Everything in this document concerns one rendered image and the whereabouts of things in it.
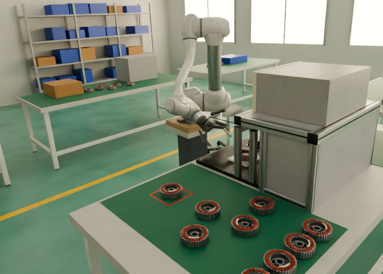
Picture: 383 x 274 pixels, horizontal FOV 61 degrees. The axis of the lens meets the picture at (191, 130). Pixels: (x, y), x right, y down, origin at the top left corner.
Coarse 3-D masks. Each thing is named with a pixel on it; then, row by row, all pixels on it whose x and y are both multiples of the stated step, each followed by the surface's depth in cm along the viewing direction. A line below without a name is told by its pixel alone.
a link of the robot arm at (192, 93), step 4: (188, 88) 255; (192, 88) 254; (196, 88) 256; (184, 92) 255; (188, 92) 253; (192, 92) 253; (196, 92) 253; (200, 92) 257; (188, 96) 253; (192, 96) 252; (196, 96) 253; (200, 96) 254; (196, 100) 253; (200, 100) 253; (200, 104) 254; (200, 108) 255
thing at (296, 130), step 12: (372, 108) 166; (240, 120) 159; (252, 120) 153; (264, 120) 151; (276, 120) 150; (288, 120) 149; (348, 120) 148; (360, 120) 158; (276, 132) 144; (288, 132) 140; (300, 132) 135; (312, 132) 133; (324, 132) 133; (336, 132) 142
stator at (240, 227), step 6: (240, 216) 135; (246, 216) 135; (252, 216) 136; (234, 222) 132; (240, 222) 135; (246, 222) 133; (252, 222) 132; (258, 222) 132; (234, 228) 130; (240, 228) 128; (246, 228) 128; (252, 228) 128; (258, 228) 130; (240, 234) 128; (246, 234) 127; (252, 234) 128
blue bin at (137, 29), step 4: (128, 28) 822; (132, 28) 810; (136, 28) 805; (140, 28) 813; (144, 28) 821; (148, 28) 829; (128, 32) 827; (132, 32) 814; (136, 32) 807; (140, 32) 815; (144, 32) 823; (148, 32) 831
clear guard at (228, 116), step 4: (236, 108) 191; (240, 108) 191; (224, 112) 185; (228, 112) 184; (232, 112) 184; (236, 112) 183; (240, 112) 183; (212, 116) 178; (216, 116) 178; (220, 116) 178; (224, 116) 177; (228, 116) 177; (232, 116) 176; (208, 120) 182; (212, 120) 186; (224, 120) 171; (228, 120) 170; (232, 120) 170; (204, 124) 185
